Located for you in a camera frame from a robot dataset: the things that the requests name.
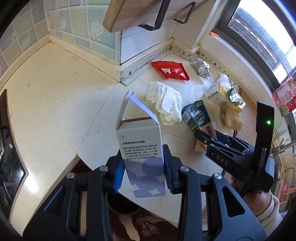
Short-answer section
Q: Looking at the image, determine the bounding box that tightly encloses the green beige milk carton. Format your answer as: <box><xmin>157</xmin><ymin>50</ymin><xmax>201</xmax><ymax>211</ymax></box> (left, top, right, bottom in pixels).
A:
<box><xmin>181</xmin><ymin>100</ymin><xmax>217</xmax><ymax>139</ymax></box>

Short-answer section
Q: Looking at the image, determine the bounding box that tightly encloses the white purple carton box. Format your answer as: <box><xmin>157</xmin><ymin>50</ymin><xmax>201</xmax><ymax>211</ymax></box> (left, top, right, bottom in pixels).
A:
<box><xmin>116</xmin><ymin>90</ymin><xmax>167</xmax><ymax>198</ymax></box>

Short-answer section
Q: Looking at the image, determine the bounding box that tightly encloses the person's right hand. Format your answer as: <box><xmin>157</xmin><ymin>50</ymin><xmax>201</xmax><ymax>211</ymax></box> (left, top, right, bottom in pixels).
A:
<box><xmin>243</xmin><ymin>191</ymin><xmax>272</xmax><ymax>216</ymax></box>

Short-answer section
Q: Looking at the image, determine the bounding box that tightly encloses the beige loofah scrubber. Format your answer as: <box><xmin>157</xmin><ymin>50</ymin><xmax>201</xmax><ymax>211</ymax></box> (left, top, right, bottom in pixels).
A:
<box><xmin>220</xmin><ymin>106</ymin><xmax>244</xmax><ymax>131</ymax></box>

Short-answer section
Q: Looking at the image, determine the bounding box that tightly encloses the torn white green packaging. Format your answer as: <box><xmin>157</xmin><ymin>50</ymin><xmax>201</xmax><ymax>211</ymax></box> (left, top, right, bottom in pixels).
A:
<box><xmin>204</xmin><ymin>74</ymin><xmax>245</xmax><ymax>113</ymax></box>

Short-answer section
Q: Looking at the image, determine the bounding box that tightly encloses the black stovetop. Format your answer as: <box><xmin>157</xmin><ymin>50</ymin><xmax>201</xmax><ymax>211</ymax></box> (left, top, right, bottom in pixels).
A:
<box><xmin>1</xmin><ymin>90</ymin><xmax>27</xmax><ymax>219</ymax></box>

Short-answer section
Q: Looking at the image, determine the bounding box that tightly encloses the crumpled aluminium foil ball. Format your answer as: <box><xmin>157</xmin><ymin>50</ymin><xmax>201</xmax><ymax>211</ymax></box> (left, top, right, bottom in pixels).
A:
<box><xmin>193</xmin><ymin>58</ymin><xmax>211</xmax><ymax>78</ymax></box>

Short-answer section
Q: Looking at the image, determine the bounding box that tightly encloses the pink product box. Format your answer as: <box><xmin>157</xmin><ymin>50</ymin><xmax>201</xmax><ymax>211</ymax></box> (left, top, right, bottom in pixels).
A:
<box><xmin>272</xmin><ymin>76</ymin><xmax>295</xmax><ymax>116</ymax></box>

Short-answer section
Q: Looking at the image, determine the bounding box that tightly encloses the red snack wrapper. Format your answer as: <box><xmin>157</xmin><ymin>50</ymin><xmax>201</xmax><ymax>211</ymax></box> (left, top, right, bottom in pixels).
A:
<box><xmin>151</xmin><ymin>61</ymin><xmax>190</xmax><ymax>81</ymax></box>

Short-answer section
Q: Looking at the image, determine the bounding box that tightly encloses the black metal board rack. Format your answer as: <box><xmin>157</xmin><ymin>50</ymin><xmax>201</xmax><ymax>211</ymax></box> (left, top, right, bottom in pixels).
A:
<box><xmin>138</xmin><ymin>0</ymin><xmax>197</xmax><ymax>31</ymax></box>

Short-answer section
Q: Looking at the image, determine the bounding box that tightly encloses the wooden cutting board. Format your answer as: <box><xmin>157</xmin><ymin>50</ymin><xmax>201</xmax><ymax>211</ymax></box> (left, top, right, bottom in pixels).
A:
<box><xmin>103</xmin><ymin>0</ymin><xmax>205</xmax><ymax>33</ymax></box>

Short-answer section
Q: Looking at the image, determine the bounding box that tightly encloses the dark window frame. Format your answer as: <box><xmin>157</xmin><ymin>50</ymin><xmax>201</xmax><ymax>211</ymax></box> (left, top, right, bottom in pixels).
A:
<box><xmin>213</xmin><ymin>1</ymin><xmax>280</xmax><ymax>91</ymax></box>

